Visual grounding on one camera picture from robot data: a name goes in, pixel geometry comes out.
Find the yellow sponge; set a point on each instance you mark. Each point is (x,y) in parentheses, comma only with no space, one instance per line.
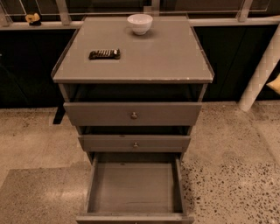
(275,84)

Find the brass top drawer knob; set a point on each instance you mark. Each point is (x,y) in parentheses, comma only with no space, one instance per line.
(134,115)

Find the grey drawer cabinet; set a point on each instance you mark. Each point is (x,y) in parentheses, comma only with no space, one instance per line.
(166,64)

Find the grey middle drawer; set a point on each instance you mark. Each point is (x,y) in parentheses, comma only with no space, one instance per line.
(124,143)

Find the grey drawer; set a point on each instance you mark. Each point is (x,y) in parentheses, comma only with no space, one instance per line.
(135,188)
(124,143)
(118,113)

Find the grey top drawer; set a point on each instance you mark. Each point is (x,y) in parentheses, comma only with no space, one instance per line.
(118,113)

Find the grey bottom drawer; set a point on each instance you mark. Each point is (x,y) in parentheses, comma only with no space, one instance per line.
(135,188)

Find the dark snack bar packet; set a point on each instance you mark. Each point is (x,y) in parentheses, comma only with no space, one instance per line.
(105,54)

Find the white ceramic bowl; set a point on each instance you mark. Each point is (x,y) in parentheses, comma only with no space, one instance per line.
(140,23)

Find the small yellow black object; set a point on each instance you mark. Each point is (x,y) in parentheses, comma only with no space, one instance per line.
(33,19)

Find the white diagonal pillar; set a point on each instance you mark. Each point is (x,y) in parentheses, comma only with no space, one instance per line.
(262,72)

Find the metal railing frame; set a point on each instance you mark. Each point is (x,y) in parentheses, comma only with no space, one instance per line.
(67,13)

